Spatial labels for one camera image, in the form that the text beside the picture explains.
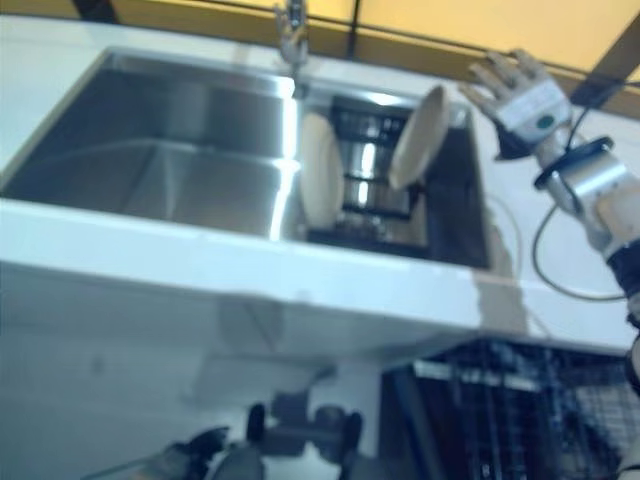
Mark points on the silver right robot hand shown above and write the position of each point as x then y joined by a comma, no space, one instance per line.
535,107

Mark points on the dark left robot hand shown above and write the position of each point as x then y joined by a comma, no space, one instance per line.
205,445

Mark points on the beige round ceramic plate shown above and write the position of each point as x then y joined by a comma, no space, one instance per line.
417,140
322,170

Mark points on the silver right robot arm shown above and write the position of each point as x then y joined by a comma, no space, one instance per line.
595,180

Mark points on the black robot right foot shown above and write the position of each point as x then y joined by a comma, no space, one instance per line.
353,429

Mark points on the black sink dish rack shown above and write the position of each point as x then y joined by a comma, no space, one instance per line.
370,120

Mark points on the chrome kitchen faucet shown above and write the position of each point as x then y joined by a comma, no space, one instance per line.
295,50

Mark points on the stainless steel kitchen sink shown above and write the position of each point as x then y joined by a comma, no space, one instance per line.
150,150

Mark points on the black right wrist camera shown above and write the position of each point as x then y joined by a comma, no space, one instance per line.
512,142

